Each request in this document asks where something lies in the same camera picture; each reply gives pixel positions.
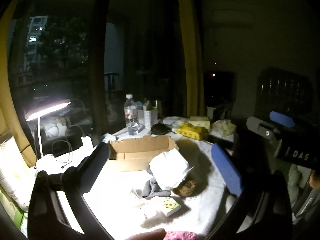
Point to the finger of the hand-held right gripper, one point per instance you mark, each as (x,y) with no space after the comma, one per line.
(260,127)
(281,119)

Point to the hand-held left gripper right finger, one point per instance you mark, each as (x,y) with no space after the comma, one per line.
(226,170)

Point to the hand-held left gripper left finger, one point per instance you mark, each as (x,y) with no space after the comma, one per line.
(98,156)

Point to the cardboard box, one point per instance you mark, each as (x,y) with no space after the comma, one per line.
(142,152)

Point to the brown plush pouch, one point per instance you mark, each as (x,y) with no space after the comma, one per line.
(186,188)

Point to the white diaper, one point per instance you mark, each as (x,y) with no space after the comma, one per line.
(172,171)

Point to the tissue pack with yellow print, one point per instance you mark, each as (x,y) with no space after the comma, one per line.
(171,206)

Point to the grey sock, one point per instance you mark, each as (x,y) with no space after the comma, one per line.
(155,191)

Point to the pink fluffy cloth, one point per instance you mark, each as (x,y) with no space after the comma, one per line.
(182,235)

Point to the person's right hand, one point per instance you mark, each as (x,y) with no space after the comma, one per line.
(314,180)

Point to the person's left hand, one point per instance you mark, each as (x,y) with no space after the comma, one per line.
(147,235)

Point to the white charger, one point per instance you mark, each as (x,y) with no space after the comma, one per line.
(86,140)

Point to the white power strip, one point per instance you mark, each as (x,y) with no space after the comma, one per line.
(110,137)

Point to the dark cabinet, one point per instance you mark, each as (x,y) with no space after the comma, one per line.
(285,87)

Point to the pale crumpled tissue pack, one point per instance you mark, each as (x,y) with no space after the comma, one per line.
(223,128)

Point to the clear plastic water bottle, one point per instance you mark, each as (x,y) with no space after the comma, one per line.
(131,115)

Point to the pale yellow tissue box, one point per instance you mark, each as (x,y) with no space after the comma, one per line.
(200,121)

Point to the dark screen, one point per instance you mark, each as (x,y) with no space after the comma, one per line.
(220,85)

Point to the white perforated container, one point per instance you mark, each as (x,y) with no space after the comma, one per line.
(148,117)

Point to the black round object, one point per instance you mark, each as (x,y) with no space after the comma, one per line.
(160,129)

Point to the white desk lamp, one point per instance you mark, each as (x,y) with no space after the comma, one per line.
(46,107)

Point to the metal cup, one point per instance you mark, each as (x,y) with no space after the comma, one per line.
(158,104)

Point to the white printed bag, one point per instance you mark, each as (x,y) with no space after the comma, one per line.
(11,170)

